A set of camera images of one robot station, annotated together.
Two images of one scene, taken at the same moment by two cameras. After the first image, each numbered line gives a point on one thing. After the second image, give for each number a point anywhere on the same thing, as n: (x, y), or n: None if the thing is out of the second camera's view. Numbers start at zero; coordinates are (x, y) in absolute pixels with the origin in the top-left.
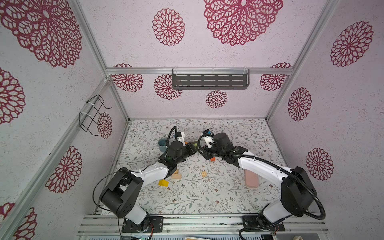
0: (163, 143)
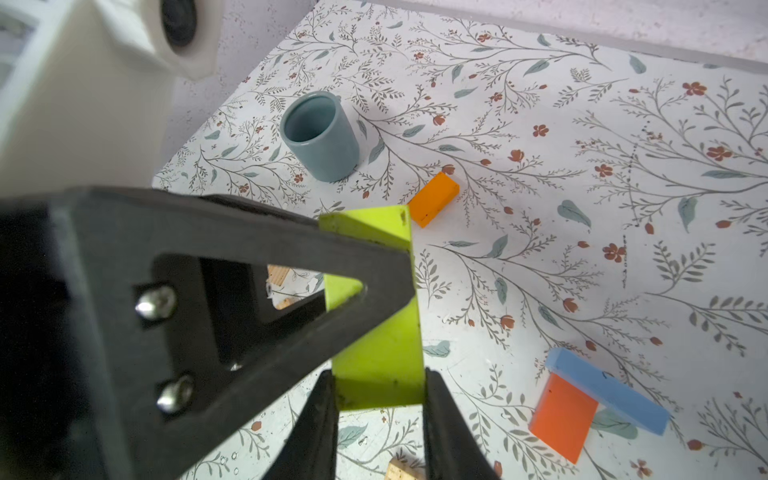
0: (319, 131)
